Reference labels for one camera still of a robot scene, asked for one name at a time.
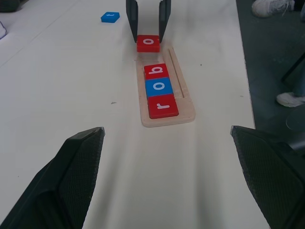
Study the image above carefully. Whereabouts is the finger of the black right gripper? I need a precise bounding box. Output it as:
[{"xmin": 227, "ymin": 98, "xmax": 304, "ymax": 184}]
[
  {"xmin": 125, "ymin": 0, "xmax": 139, "ymax": 43},
  {"xmin": 158, "ymin": 0, "xmax": 172, "ymax": 43}
]

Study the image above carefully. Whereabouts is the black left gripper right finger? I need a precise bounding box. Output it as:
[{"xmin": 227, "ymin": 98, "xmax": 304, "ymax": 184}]
[{"xmin": 229, "ymin": 125, "xmax": 305, "ymax": 229}]

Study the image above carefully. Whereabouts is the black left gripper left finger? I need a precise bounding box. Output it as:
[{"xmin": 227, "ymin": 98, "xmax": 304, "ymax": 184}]
[{"xmin": 0, "ymin": 126, "xmax": 106, "ymax": 229}]

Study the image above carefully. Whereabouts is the red tile letter o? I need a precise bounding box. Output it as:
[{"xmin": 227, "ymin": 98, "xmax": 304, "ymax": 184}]
[{"xmin": 136, "ymin": 34, "xmax": 161, "ymax": 53}]

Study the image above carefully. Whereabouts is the red tile letter b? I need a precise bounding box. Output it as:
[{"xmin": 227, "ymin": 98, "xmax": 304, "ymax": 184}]
[{"xmin": 143, "ymin": 63, "xmax": 169, "ymax": 81}]

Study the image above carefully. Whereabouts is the blue tile letter t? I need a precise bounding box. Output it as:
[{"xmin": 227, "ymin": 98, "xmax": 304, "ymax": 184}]
[{"xmin": 100, "ymin": 11, "xmax": 121, "ymax": 23}]

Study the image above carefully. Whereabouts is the blue tile letter o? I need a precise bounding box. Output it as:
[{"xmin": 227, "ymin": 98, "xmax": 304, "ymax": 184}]
[{"xmin": 144, "ymin": 77, "xmax": 174, "ymax": 98}]

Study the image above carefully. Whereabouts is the red tile letter r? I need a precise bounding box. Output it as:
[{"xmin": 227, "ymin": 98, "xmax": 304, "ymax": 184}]
[{"xmin": 147, "ymin": 94, "xmax": 179, "ymax": 120}]

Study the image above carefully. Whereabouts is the wooden letter tray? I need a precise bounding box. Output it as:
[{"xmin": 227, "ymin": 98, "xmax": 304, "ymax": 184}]
[{"xmin": 134, "ymin": 46, "xmax": 196, "ymax": 128}]

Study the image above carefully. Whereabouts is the dark round disc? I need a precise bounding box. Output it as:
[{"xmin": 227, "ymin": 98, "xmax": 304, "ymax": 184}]
[{"xmin": 285, "ymin": 107, "xmax": 305, "ymax": 131}]

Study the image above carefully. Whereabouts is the white sneaker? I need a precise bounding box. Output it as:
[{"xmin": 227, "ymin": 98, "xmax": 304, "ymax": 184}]
[
  {"xmin": 251, "ymin": 0, "xmax": 295, "ymax": 18},
  {"xmin": 276, "ymin": 92, "xmax": 305, "ymax": 108}
]

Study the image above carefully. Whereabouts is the blue jeans leg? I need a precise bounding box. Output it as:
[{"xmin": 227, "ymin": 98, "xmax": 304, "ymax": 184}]
[{"xmin": 292, "ymin": 69, "xmax": 305, "ymax": 97}]

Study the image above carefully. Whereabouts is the dark object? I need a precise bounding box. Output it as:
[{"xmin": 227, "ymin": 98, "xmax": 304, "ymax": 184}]
[{"xmin": 0, "ymin": 0, "xmax": 22, "ymax": 13}]

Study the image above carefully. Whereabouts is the black frame leg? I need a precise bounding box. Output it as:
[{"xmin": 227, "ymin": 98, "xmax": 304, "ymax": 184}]
[{"xmin": 281, "ymin": 51, "xmax": 305, "ymax": 89}]

